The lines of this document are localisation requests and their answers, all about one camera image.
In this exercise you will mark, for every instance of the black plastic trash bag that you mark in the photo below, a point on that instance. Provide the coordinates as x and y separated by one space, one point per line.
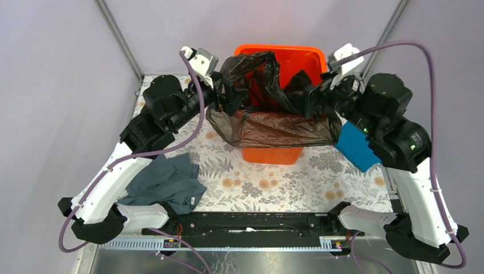
271 115

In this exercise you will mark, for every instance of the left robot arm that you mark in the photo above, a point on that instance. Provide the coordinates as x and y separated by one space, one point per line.
94 215

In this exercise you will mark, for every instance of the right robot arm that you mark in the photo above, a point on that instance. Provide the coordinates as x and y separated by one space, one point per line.
404 149

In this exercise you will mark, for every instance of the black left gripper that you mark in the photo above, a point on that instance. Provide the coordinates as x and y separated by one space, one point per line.
233 96

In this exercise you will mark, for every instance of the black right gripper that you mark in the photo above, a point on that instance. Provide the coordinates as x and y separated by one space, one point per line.
325 91

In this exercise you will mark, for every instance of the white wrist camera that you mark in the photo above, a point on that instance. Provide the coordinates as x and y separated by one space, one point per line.
202 62
343 62

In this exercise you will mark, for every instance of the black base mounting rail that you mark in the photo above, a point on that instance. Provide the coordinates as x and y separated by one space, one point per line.
255 229

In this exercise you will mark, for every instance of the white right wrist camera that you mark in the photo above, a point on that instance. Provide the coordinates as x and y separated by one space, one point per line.
343 62

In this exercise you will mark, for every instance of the floral patterned table mat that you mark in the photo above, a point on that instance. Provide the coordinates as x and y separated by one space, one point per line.
320 179

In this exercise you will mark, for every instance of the orange plastic trash bin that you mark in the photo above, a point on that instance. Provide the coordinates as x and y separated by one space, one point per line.
292 59

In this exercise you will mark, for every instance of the grey-blue crumpled cloth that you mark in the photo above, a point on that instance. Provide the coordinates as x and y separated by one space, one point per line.
171 180

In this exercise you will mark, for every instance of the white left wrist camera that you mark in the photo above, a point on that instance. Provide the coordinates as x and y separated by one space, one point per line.
202 62

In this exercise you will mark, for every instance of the bright blue folded cloth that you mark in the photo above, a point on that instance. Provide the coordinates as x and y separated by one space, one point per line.
353 145

